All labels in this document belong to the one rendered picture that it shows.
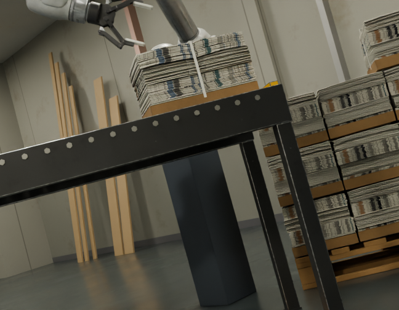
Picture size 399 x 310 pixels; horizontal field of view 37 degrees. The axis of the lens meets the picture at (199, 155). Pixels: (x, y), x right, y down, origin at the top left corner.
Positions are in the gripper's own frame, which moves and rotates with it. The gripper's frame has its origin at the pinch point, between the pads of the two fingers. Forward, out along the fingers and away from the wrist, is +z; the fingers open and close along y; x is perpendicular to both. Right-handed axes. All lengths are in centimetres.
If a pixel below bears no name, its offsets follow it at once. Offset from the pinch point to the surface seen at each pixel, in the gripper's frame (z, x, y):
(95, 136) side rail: -7, 29, 45
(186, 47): 14.6, 14.3, 8.4
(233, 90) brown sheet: 33.1, 13.6, 18.7
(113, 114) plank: -21, -544, -51
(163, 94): 10.6, 13.5, 25.4
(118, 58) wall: -30, -540, -121
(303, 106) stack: 74, -42, 5
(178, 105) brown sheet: 16.2, 14.7, 28.1
